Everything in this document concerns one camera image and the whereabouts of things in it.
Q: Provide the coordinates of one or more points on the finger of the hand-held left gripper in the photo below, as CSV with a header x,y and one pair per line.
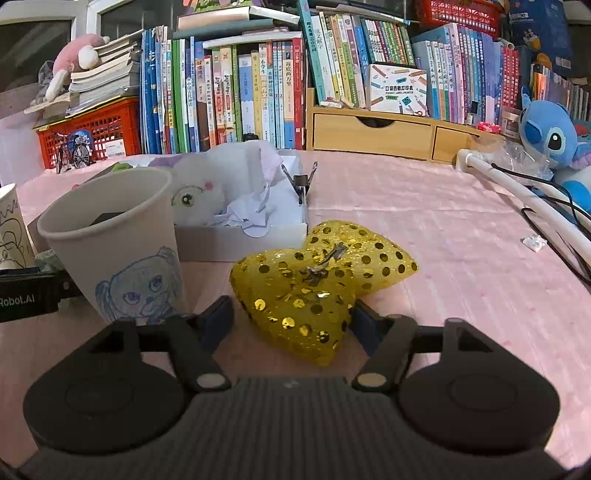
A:
x,y
67,288

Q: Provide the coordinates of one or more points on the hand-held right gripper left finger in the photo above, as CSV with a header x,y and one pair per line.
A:
x,y
219,318

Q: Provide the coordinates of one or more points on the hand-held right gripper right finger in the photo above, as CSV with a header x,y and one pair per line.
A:
x,y
367,327

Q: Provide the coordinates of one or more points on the white cardboard box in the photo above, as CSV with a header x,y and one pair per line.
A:
x,y
231,242

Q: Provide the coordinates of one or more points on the yellow sequined double heart plush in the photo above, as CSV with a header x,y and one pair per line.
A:
x,y
295,295

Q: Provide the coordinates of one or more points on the green and white soft toy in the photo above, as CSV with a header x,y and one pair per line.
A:
x,y
46,262

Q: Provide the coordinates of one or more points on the pale pink soft cloth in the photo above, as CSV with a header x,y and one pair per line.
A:
x,y
268,159

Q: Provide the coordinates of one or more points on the paper cup with blue drawing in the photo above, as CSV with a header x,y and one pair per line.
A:
x,y
115,249

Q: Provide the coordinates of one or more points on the paper cup with black drawing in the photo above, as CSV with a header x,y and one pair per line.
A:
x,y
11,230

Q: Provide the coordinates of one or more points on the crumpled white paper sheet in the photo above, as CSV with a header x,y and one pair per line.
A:
x,y
249,217

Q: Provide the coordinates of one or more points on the small bicycle model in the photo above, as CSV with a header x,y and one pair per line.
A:
x,y
81,154

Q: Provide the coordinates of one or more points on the translucent plastic storage box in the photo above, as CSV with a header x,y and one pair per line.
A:
x,y
18,147

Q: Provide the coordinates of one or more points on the purple plush toy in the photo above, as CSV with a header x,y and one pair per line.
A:
x,y
161,161

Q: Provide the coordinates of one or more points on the black binder clip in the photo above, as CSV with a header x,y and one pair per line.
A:
x,y
301,182

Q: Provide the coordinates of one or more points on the red plastic crate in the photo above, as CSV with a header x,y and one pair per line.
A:
x,y
111,124

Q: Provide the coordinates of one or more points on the small crumpled white paper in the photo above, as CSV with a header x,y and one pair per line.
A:
x,y
534,242

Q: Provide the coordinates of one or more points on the wooden drawer organizer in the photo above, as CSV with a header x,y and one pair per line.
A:
x,y
369,136

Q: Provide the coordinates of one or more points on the white plastic pole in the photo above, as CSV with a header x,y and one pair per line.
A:
x,y
508,184

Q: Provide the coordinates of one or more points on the stack of worn books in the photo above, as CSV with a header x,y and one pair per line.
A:
x,y
106,78

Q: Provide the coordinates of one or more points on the row of tall picture books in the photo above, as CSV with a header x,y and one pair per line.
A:
x,y
221,101

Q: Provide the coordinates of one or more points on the clear plastic bag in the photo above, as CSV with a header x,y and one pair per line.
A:
x,y
512,152

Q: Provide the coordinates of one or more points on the pink and white plush toy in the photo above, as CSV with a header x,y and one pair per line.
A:
x,y
69,55

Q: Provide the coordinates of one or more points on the small pink bow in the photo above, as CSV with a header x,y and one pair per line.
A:
x,y
488,127

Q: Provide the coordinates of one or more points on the white box with pencil print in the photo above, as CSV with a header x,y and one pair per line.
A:
x,y
397,90

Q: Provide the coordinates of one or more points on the small jar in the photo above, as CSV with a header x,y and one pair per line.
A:
x,y
510,122

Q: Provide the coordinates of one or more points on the blue alien plush toy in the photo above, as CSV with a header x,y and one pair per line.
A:
x,y
549,134

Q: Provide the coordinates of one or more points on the row of leaning green books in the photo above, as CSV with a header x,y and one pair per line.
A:
x,y
341,60

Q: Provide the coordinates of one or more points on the row of blue and purple books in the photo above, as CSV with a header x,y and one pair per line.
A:
x,y
457,74

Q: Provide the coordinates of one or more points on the pile of flat-lying books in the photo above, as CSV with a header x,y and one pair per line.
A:
x,y
231,23

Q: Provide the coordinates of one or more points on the row of thin colourful books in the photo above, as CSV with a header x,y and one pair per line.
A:
x,y
558,92

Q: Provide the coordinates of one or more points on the pink triangular game box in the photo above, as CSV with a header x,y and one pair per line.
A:
x,y
217,4

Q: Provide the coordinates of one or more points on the red plastic basket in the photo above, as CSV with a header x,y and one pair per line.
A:
x,y
461,16

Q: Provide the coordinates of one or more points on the blue cartoon box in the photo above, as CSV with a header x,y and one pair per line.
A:
x,y
540,27

